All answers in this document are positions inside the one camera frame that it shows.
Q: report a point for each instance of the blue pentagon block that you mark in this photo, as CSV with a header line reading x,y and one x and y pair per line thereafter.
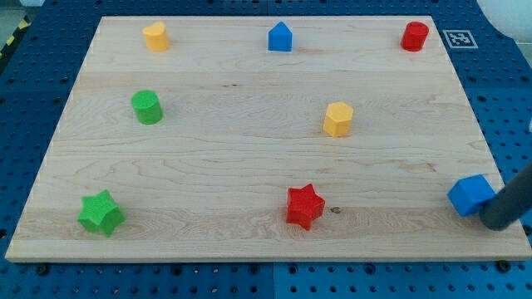
x,y
280,38

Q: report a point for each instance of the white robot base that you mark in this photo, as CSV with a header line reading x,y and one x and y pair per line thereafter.
x,y
510,17

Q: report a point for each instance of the white fiducial marker tag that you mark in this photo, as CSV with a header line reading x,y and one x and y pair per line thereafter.
x,y
460,39

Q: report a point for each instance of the blue cube block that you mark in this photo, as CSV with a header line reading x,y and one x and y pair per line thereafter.
x,y
469,195

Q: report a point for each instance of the green star block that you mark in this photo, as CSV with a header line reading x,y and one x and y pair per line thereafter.
x,y
100,213

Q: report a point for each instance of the yellow hexagon block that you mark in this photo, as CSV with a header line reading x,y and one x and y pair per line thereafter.
x,y
338,119

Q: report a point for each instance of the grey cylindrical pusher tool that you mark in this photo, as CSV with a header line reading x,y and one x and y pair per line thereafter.
x,y
510,204

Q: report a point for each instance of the red star block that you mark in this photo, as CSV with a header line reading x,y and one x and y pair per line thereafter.
x,y
304,206

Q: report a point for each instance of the red cylinder block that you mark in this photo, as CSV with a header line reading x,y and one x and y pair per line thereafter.
x,y
414,36

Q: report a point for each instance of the green cylinder block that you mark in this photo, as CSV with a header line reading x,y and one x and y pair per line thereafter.
x,y
147,107

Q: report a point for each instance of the yellow heart block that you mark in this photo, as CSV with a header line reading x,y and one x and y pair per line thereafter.
x,y
156,38

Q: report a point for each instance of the light wooden board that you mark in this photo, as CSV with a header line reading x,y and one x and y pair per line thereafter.
x,y
241,125

